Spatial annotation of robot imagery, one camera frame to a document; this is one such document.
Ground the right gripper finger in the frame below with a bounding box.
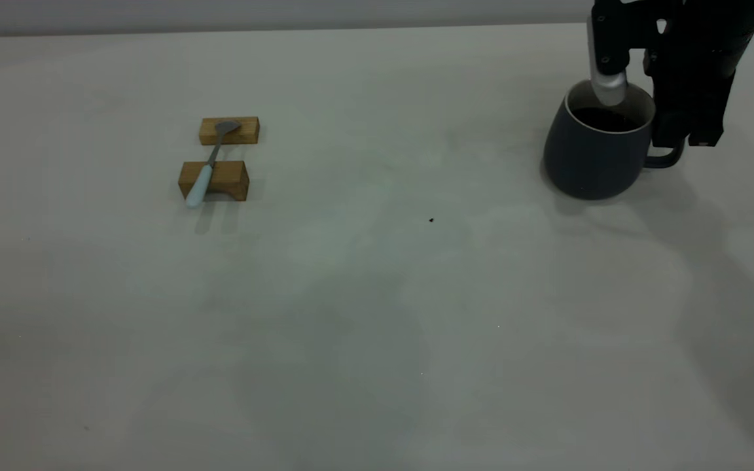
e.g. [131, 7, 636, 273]
[645, 52, 738, 148]
[590, 20, 646, 107]

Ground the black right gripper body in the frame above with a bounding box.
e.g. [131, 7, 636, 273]
[592, 0, 754, 66]

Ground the dark grey ceramic cup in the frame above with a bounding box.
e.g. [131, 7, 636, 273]
[543, 80, 687, 200]

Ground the spoon with light blue handle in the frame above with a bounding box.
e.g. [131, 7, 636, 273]
[185, 120, 243, 209]

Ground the flat rectangular wooden block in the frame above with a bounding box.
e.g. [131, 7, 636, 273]
[199, 116, 260, 146]

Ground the arched wooden block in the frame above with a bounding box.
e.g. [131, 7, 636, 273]
[179, 160, 250, 203]

